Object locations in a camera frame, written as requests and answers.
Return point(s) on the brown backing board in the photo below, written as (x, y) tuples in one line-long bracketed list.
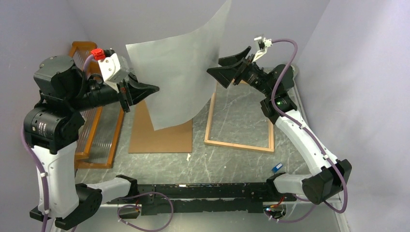
[(144, 139)]

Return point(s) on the printed photo of people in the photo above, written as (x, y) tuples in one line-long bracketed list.
[(178, 66)]

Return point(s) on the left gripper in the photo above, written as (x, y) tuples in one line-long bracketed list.
[(138, 91)]

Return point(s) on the aluminium rail frame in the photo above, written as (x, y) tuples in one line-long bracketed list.
[(93, 196)]

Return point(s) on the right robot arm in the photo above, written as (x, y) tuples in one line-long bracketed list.
[(328, 175)]

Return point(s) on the orange wooden rack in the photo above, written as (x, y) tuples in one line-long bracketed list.
[(98, 138)]

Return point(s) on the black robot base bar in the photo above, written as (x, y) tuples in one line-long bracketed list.
[(253, 197)]

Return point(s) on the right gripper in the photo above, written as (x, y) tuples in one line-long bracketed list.
[(228, 72)]

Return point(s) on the light wooden picture frame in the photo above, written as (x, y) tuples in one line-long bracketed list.
[(235, 120)]

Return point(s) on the small blue clip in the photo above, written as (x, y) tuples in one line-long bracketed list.
[(276, 168)]

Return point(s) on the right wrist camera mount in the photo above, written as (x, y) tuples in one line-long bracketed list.
[(262, 44)]

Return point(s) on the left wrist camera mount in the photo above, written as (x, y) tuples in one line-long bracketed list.
[(114, 68)]

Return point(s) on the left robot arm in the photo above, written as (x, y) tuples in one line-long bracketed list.
[(51, 131)]

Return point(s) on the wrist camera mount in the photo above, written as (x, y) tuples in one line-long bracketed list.
[(114, 68), (262, 44)]

